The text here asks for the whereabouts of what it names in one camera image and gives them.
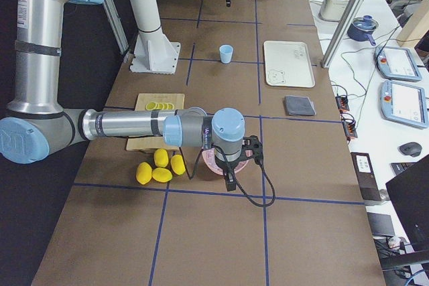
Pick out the light blue plastic cup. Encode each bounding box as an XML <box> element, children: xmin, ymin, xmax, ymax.
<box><xmin>219</xmin><ymin>44</ymin><xmax>233</xmax><ymax>64</ymax></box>

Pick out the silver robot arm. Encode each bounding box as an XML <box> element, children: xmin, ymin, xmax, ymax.
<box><xmin>1</xmin><ymin>0</ymin><xmax>245</xmax><ymax>191</ymax></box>

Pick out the pink ice bowl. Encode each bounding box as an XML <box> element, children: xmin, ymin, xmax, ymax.
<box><xmin>202</xmin><ymin>149</ymin><xmax>249</xmax><ymax>175</ymax></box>

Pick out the yellow lemon right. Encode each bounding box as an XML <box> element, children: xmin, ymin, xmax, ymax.
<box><xmin>170</xmin><ymin>154</ymin><xmax>186</xmax><ymax>175</ymax></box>

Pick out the yellow lemon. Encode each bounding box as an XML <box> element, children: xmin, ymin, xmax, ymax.
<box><xmin>135</xmin><ymin>162</ymin><xmax>153</xmax><ymax>185</ymax></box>
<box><xmin>154</xmin><ymin>149</ymin><xmax>169</xmax><ymax>168</ymax></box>
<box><xmin>152</xmin><ymin>167</ymin><xmax>173</xmax><ymax>183</ymax></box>
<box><xmin>170</xmin><ymin>154</ymin><xmax>186</xmax><ymax>175</ymax></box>

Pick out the yellow lemon lower middle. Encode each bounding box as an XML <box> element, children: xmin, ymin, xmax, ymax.
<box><xmin>152</xmin><ymin>167</ymin><xmax>173</xmax><ymax>183</ymax></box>

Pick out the yellow lemon upper middle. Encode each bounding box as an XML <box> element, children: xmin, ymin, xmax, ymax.
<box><xmin>154</xmin><ymin>149</ymin><xmax>169</xmax><ymax>168</ymax></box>

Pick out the yellow lemon far left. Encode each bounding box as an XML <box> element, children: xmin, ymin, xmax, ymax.
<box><xmin>135</xmin><ymin>162</ymin><xmax>153</xmax><ymax>185</ymax></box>

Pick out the cream bear tray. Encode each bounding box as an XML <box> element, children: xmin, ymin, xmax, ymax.
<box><xmin>263</xmin><ymin>40</ymin><xmax>315</xmax><ymax>88</ymax></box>

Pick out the grey folded cloth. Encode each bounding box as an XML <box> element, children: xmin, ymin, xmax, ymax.
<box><xmin>284</xmin><ymin>96</ymin><xmax>316</xmax><ymax>116</ymax></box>

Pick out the lemon slices row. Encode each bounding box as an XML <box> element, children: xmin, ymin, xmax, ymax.
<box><xmin>145</xmin><ymin>101</ymin><xmax>175</xmax><ymax>111</ymax></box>

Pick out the wooden cutting board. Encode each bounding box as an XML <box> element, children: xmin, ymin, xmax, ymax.
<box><xmin>126</xmin><ymin>93</ymin><xmax>185</xmax><ymax>153</ymax></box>

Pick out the orange black power strip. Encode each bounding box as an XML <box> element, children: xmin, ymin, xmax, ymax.
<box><xmin>335</xmin><ymin>95</ymin><xmax>357</xmax><ymax>143</ymax></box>

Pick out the brown box with label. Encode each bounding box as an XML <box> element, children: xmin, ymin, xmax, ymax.
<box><xmin>351</xmin><ymin>152</ymin><xmax>383</xmax><ymax>205</ymax></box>

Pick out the blue pot with lid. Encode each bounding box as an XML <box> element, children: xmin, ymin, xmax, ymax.
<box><xmin>347</xmin><ymin>15</ymin><xmax>379</xmax><ymax>46</ymax></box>

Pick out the black notebook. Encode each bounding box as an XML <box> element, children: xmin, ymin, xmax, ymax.
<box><xmin>367</xmin><ymin>212</ymin><xmax>395</xmax><ymax>237</ymax></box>

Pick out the black monitor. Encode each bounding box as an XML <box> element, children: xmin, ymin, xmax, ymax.
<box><xmin>381</xmin><ymin>156</ymin><xmax>428</xmax><ymax>269</ymax></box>

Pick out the upper teach pendant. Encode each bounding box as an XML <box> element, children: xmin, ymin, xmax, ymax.
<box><xmin>375</xmin><ymin>46</ymin><xmax>422</xmax><ymax>82</ymax></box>

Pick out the teach pendant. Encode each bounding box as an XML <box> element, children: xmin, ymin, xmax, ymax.
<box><xmin>375</xmin><ymin>46</ymin><xmax>422</xmax><ymax>82</ymax></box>
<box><xmin>380</xmin><ymin>80</ymin><xmax>428</xmax><ymax>129</ymax></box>

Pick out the black computer mouse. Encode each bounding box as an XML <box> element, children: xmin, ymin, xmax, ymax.
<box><xmin>398</xmin><ymin>142</ymin><xmax>422</xmax><ymax>157</ymax></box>

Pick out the lower teach pendant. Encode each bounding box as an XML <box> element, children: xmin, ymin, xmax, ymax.
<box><xmin>380</xmin><ymin>80</ymin><xmax>428</xmax><ymax>129</ymax></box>

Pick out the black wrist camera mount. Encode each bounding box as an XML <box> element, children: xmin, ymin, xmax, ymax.
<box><xmin>239</xmin><ymin>135</ymin><xmax>263</xmax><ymax>166</ymax></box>

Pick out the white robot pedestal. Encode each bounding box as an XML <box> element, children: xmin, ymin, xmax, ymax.
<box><xmin>130</xmin><ymin>0</ymin><xmax>181</xmax><ymax>74</ymax></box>

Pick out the aluminium rail behind pedestal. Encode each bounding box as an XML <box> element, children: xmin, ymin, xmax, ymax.
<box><xmin>103</xmin><ymin>0</ymin><xmax>129</xmax><ymax>54</ymax></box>

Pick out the aluminium frame post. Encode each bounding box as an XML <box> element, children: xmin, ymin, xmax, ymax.
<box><xmin>320</xmin><ymin>0</ymin><xmax>363</xmax><ymax>68</ymax></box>

